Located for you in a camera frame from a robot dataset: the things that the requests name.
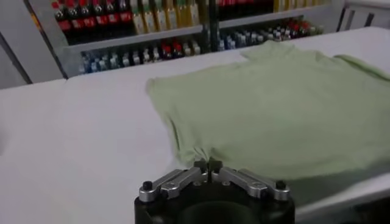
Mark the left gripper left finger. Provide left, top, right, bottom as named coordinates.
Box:
left=138, top=159, right=210, bottom=204

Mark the light green polo shirt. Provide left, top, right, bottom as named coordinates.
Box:
left=145, top=40, right=390, bottom=183

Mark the glass beverage display cabinet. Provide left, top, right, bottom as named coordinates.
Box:
left=50, top=0, right=216, bottom=77
left=210, top=0, right=336, bottom=52

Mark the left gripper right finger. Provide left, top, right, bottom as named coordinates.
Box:
left=209, top=157, right=291, bottom=202

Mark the glass cabinet door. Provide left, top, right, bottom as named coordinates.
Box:
left=23, top=0, right=69, bottom=80

